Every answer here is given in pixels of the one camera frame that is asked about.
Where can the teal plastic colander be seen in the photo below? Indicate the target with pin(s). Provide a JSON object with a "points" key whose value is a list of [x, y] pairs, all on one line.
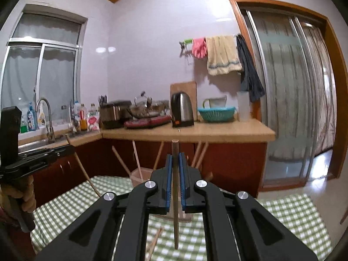
{"points": [[216, 114]]}

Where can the green liquid bottle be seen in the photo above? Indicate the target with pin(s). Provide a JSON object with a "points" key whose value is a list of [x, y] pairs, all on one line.
{"points": [[24, 127]]}

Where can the black knife block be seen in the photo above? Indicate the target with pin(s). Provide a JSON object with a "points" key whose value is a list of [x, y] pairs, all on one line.
{"points": [[102, 100]]}

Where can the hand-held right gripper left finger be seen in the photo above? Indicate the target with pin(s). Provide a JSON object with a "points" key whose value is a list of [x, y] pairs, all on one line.
{"points": [[169, 185]]}

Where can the yellow hanging towel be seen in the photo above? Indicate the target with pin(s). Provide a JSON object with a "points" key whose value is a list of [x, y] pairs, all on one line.
{"points": [[223, 54]]}

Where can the green white jug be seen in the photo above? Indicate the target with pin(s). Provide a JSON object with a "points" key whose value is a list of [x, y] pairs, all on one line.
{"points": [[216, 102]]}

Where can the translucent plastic pitcher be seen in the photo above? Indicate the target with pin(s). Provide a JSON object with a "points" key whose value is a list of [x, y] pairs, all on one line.
{"points": [[242, 107]]}

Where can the white spray bottle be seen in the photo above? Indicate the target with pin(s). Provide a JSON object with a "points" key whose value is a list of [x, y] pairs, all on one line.
{"points": [[41, 118]]}

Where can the wooden cutting board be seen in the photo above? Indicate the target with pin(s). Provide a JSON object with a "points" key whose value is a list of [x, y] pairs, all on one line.
{"points": [[185, 87]]}

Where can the beige perforated utensil basket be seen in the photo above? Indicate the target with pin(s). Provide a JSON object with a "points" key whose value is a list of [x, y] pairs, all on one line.
{"points": [[141, 175]]}

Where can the red cabinet wooden kitchen counter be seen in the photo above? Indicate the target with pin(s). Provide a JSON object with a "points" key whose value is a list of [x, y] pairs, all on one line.
{"points": [[231, 163]]}

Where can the chrome kitchen faucet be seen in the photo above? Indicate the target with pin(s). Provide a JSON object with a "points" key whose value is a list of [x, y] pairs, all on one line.
{"points": [[49, 119]]}

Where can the wooden chopstick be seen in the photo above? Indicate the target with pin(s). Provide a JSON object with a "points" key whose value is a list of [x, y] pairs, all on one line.
{"points": [[175, 223], [121, 161], [202, 155], [83, 168], [155, 243]]}

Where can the red induction cooker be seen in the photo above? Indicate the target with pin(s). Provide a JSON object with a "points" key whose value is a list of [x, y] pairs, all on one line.
{"points": [[146, 122]]}

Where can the metal towel rack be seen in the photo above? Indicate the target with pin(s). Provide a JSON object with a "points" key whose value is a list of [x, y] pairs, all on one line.
{"points": [[185, 43]]}

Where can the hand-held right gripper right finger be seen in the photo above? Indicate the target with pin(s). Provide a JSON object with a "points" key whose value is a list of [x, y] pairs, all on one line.
{"points": [[182, 185]]}

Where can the pink rubber gloves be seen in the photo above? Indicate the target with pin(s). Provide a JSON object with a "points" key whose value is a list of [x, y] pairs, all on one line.
{"points": [[199, 47]]}

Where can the dark rice cooker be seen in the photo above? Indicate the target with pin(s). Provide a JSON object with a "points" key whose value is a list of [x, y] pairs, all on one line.
{"points": [[114, 114]]}

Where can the kitchen window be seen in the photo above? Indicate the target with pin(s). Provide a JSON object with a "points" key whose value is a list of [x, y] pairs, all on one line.
{"points": [[54, 73]]}

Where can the wooden door frame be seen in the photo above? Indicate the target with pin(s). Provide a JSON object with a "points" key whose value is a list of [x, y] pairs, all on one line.
{"points": [[335, 87]]}

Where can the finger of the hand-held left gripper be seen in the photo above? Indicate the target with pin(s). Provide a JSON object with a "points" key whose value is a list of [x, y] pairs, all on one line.
{"points": [[62, 150], [40, 163]]}

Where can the person's left hand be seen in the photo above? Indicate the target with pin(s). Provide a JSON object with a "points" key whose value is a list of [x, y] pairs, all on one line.
{"points": [[25, 198]]}

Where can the dark hanging towel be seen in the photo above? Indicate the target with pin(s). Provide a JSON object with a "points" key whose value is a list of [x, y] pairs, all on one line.
{"points": [[251, 73]]}

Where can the steel electric kettle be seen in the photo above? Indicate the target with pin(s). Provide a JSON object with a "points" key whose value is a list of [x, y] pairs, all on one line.
{"points": [[182, 108]]}

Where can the orange liquid bottle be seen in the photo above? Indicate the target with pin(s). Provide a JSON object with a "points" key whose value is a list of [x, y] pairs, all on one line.
{"points": [[83, 121]]}

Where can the metal wok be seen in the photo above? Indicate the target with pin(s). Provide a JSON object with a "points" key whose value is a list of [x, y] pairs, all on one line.
{"points": [[148, 110]]}

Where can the green checked tablecloth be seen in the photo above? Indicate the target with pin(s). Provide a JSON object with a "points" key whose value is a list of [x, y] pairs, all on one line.
{"points": [[285, 217]]}

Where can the white plastic bottle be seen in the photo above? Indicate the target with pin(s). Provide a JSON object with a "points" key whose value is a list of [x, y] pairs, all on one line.
{"points": [[77, 111]]}

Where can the sliding glass door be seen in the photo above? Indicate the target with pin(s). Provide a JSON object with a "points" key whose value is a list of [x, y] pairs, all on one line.
{"points": [[285, 100]]}

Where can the steel kitchen sink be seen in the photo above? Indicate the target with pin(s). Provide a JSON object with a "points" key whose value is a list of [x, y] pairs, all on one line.
{"points": [[40, 144]]}

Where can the blue label plastic bottle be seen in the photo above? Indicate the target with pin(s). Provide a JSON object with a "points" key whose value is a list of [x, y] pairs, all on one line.
{"points": [[32, 119]]}

